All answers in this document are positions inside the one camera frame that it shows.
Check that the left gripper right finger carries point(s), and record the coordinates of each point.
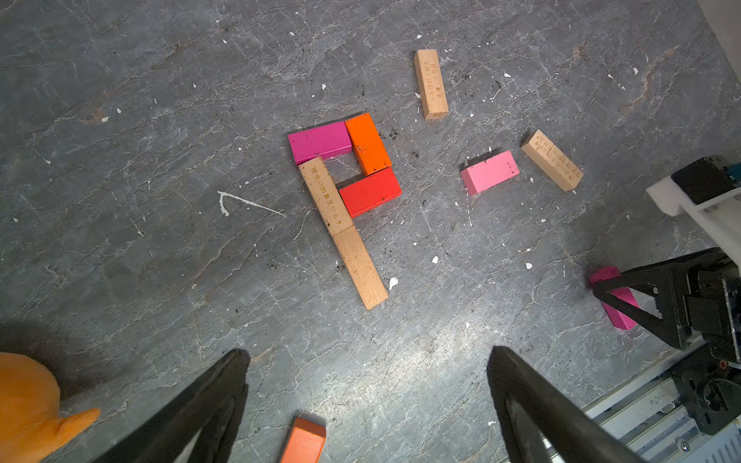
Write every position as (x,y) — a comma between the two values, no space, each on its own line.
(531,410)

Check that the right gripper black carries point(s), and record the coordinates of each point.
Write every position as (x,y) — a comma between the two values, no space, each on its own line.
(678,301)

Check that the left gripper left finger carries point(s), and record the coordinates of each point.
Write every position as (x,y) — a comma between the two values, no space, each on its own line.
(206,415)

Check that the orange block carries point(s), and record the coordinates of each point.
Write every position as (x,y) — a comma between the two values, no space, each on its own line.
(367,145)
(305,443)

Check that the wooden block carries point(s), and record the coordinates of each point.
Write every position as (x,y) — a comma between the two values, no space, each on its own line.
(550,159)
(431,86)
(361,268)
(326,196)

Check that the light pink block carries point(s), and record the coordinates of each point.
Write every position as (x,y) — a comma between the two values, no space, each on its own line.
(488,173)

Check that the red block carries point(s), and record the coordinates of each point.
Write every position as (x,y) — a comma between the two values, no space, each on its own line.
(370,192)

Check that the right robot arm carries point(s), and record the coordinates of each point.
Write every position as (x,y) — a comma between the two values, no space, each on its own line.
(708,387)

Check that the orange plush toy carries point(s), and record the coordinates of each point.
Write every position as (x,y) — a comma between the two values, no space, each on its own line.
(31,424)

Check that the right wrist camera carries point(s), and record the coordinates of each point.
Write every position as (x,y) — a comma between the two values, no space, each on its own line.
(708,191)

